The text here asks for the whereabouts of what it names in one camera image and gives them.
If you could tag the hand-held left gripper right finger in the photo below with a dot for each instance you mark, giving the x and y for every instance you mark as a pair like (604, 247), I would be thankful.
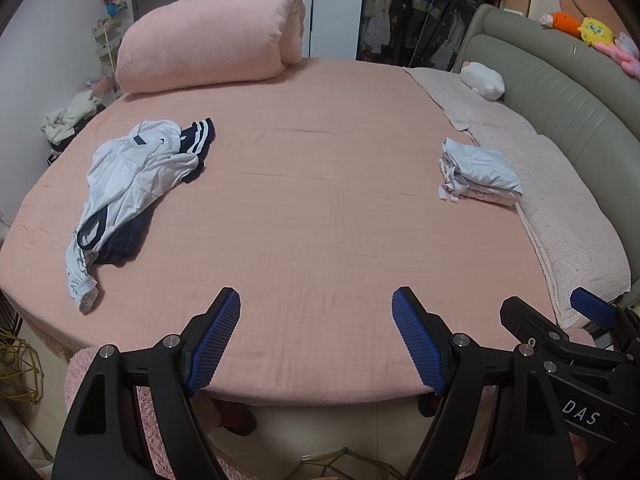
(420, 340)

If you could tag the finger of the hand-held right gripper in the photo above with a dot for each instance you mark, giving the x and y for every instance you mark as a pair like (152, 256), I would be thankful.
(592, 307)
(520, 315)

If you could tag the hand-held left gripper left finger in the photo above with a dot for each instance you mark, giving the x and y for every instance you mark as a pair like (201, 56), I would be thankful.
(215, 340)

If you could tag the white navy-trimmed T-shirt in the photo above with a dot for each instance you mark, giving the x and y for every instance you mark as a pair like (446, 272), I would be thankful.
(135, 175)

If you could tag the pile of clothes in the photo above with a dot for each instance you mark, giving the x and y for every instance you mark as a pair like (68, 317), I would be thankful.
(70, 120)

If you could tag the dark red slipper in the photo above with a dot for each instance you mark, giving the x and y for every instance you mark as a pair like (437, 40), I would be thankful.
(237, 417)

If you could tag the cream waffle blanket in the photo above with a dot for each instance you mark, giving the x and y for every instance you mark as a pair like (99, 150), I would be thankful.
(565, 230)

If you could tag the folded pale pink garment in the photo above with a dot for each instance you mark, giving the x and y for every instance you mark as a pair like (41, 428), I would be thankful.
(492, 199)

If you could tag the pink fluffy fabric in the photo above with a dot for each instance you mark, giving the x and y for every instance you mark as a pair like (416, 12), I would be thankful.
(150, 440)

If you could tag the folded white garment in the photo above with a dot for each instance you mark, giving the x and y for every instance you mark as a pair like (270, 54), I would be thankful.
(480, 165)

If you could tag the pink bed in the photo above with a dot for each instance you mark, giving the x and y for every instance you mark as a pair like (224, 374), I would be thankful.
(320, 210)

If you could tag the navy striped garment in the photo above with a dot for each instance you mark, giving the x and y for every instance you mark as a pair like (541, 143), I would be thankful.
(200, 135)

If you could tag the white plush toy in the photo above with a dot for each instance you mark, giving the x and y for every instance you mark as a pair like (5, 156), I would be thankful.
(482, 82)

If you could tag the yellow plush toy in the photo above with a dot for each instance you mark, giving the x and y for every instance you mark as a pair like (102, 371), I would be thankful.
(596, 31)

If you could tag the orange carrot plush toy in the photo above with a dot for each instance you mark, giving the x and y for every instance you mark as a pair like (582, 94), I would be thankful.
(562, 22)

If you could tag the white shelf rack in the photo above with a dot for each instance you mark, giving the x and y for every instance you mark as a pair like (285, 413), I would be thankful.
(107, 45)

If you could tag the glass-door wardrobe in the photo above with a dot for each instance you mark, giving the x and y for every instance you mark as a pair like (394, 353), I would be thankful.
(400, 20)

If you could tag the white wardrobe door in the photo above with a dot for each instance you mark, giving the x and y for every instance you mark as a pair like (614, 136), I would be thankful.
(335, 10)

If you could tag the red and blue plush toy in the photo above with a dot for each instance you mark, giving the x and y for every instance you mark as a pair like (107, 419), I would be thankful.
(114, 0)

